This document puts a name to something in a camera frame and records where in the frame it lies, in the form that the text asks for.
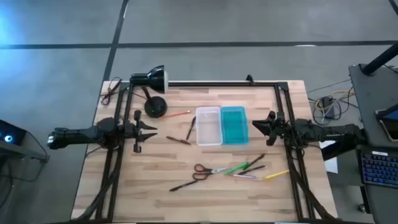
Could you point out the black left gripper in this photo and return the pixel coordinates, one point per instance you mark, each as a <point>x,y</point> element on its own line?
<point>137,141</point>

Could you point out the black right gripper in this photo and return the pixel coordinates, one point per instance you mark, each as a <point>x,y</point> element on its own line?
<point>278,127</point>

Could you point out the brown pen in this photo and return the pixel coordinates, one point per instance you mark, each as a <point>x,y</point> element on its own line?
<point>178,140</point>

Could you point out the black pen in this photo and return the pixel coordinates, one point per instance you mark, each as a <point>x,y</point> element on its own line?
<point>191,128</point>
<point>252,169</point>
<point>254,161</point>
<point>183,185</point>

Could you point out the orange pencil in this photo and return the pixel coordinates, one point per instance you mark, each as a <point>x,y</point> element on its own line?
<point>177,114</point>

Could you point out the green highlighter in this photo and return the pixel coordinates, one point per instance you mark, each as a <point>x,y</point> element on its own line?
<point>237,168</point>

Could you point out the yellow highlighter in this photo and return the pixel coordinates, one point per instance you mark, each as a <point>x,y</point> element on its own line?
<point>276,175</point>

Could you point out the purple pen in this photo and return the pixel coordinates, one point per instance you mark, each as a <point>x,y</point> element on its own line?
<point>245,176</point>

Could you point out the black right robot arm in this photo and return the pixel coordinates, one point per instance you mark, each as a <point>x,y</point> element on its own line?
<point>342,132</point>

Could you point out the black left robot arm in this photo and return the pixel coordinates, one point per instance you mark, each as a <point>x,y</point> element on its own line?
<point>77,135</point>

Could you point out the teal plastic box lid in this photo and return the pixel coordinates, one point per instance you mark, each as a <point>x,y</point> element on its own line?
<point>234,126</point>

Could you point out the clear plastic box tray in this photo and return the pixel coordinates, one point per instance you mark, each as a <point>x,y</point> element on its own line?
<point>209,127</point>

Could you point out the black box with blue light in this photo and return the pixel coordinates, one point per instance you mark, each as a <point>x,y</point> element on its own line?
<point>11,132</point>

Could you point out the black desk lamp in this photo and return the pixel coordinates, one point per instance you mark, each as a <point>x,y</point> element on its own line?
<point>154,77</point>

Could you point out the black power adapter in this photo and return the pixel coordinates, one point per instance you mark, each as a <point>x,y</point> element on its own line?
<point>328,107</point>

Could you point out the white paper sheet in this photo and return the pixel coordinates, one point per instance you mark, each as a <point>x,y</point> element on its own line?
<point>332,163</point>

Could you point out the grey side desk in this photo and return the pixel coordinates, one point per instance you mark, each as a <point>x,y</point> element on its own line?
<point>367,93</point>

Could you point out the backlit laptop keyboard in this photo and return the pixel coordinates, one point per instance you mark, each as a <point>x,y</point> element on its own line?
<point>379,169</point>

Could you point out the tablet screen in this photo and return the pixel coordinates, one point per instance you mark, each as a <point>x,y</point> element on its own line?
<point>390,123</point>

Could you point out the caster wheel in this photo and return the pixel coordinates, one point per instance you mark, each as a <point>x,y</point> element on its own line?
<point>362,208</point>

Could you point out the black pole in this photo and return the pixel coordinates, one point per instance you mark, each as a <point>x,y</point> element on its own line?
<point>381,59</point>

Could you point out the small black frame clamp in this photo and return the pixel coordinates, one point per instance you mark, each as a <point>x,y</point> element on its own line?
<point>249,79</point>

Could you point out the black metal table frame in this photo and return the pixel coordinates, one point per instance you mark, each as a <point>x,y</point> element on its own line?
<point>217,84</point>

